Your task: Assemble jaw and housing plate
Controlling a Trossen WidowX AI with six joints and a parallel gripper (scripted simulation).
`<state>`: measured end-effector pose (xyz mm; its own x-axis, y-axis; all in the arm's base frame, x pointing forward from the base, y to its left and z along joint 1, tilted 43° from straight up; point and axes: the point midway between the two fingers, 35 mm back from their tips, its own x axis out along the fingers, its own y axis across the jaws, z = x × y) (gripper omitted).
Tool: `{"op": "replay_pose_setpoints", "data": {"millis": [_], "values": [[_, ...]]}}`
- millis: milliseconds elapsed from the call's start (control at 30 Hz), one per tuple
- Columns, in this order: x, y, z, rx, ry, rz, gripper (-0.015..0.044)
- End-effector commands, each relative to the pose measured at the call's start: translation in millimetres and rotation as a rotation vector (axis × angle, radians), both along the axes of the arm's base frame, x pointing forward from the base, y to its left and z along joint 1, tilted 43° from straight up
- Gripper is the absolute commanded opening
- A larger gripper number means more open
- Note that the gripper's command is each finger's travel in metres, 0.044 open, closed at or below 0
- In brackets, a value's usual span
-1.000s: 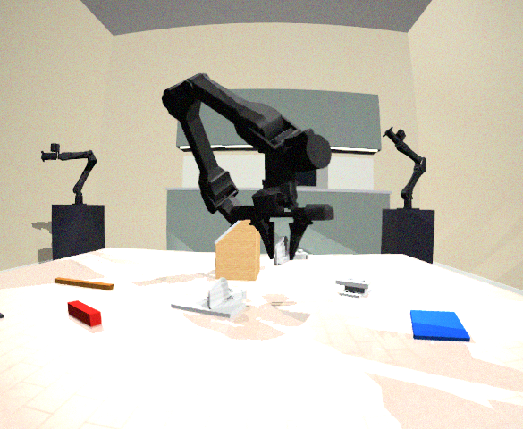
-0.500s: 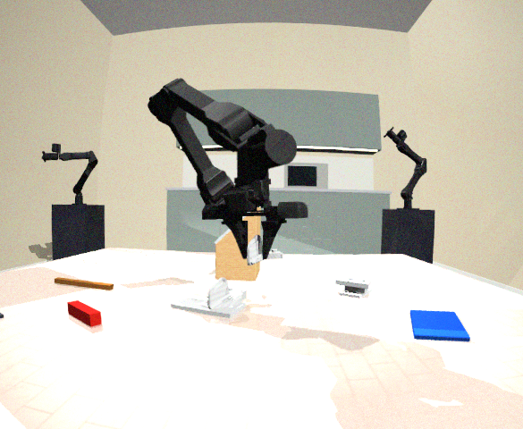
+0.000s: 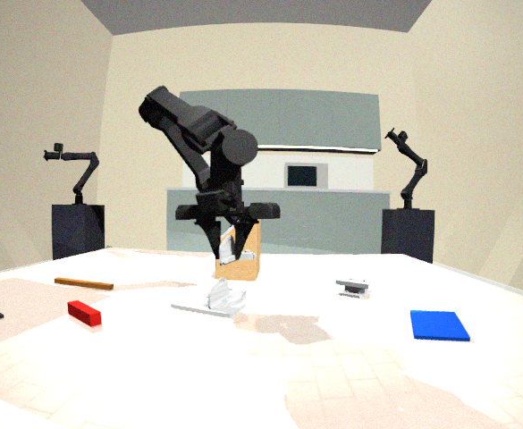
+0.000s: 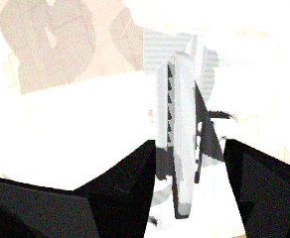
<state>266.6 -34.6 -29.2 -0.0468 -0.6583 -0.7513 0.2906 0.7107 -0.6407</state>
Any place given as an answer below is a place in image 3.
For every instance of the orange flat bar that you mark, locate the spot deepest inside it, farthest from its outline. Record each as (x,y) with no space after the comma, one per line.
(88,284)

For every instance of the red rectangular block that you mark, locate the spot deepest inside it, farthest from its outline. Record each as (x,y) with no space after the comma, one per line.
(88,315)

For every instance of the blue flat rectangular plate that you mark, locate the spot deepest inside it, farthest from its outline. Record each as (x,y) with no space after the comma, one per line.
(437,325)

